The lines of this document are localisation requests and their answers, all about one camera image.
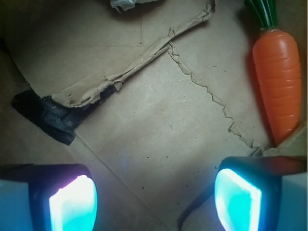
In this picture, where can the orange toy carrot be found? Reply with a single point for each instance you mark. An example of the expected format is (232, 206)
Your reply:
(277, 64)

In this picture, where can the brown paper bag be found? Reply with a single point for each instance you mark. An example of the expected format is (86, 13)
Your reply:
(154, 146)

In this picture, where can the crumpled white paper ball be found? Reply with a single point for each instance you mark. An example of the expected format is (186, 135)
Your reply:
(124, 5)

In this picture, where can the black tape strip inside bag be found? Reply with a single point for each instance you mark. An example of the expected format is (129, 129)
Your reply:
(57, 121)

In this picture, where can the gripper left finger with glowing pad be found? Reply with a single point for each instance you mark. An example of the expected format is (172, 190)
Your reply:
(58, 197)

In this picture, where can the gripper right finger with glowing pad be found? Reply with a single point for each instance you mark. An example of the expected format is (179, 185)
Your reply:
(262, 193)

